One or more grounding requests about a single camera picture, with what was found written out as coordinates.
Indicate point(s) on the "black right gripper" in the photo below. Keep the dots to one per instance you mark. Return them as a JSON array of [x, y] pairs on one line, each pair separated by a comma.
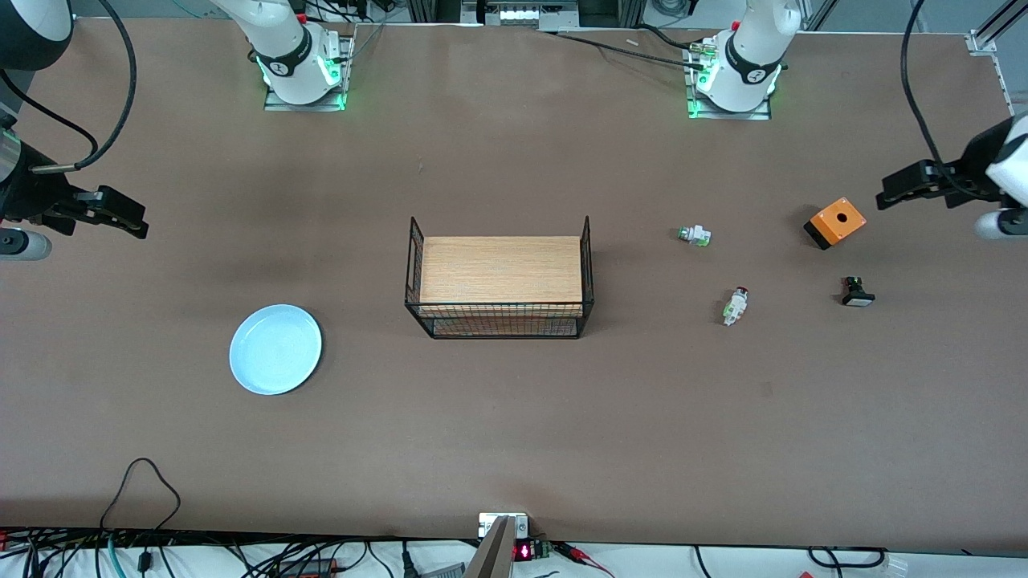
[[26, 195]]

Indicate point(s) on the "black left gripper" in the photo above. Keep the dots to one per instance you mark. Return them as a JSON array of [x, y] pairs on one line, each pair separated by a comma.
[[971, 166]]

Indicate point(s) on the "light blue round plate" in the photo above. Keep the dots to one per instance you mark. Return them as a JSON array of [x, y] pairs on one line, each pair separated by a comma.
[[275, 349]]

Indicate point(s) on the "red push button switch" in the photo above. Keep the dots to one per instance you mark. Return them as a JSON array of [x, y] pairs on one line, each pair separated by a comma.
[[735, 307]]

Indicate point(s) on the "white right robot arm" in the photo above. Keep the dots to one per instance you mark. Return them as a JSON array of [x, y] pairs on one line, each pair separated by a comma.
[[289, 48]]

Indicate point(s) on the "black rectangular white-lens button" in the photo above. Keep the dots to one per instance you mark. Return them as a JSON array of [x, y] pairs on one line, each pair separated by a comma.
[[857, 297]]

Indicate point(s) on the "wooden shelf board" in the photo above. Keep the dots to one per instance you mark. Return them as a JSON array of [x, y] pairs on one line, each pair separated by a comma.
[[502, 269]]

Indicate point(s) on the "white power strip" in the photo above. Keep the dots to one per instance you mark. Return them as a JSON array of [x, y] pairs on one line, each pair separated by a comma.
[[522, 14]]

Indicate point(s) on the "red black probe leads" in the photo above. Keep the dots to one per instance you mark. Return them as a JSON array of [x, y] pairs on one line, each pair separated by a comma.
[[582, 555]]

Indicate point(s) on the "small red display board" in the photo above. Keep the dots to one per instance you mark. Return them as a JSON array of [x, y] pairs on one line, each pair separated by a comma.
[[526, 551]]

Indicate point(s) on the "orange button enclosure box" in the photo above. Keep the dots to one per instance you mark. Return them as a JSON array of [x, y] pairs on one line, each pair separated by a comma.
[[839, 218]]

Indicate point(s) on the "aluminium frame profile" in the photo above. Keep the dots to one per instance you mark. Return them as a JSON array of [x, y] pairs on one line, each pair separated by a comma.
[[986, 38]]

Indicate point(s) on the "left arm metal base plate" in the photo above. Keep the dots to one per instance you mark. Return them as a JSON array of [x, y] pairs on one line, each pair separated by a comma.
[[731, 115]]

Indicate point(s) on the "green push button switch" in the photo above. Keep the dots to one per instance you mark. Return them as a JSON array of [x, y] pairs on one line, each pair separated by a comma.
[[695, 236]]

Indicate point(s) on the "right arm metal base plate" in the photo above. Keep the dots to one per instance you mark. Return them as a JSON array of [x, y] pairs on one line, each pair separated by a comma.
[[341, 60]]

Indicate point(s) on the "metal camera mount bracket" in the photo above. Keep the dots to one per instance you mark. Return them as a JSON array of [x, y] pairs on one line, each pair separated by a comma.
[[491, 554]]

